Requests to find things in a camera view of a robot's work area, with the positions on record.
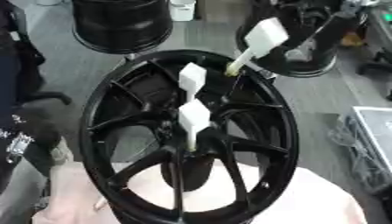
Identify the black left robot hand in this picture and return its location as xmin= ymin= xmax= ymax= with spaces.
xmin=19 ymin=108 xmax=65 ymax=161

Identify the large black spoked wheel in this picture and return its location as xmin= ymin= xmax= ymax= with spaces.
xmin=78 ymin=49 xmax=302 ymax=224

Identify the black wheel rim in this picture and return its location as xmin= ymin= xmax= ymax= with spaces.
xmin=70 ymin=0 xmax=175 ymax=55
xmin=234 ymin=0 xmax=342 ymax=79

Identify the black office chair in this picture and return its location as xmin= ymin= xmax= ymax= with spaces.
xmin=7 ymin=3 xmax=74 ymax=106

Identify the white bin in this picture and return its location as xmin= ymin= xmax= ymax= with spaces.
xmin=168 ymin=0 xmax=198 ymax=22

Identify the grey tray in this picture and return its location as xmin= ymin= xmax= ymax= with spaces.
xmin=350 ymin=106 xmax=392 ymax=176

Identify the black chair base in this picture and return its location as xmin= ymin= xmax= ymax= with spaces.
xmin=355 ymin=49 xmax=392 ymax=76

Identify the bundle of grey cables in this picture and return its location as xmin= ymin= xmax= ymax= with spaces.
xmin=327 ymin=113 xmax=392 ymax=194

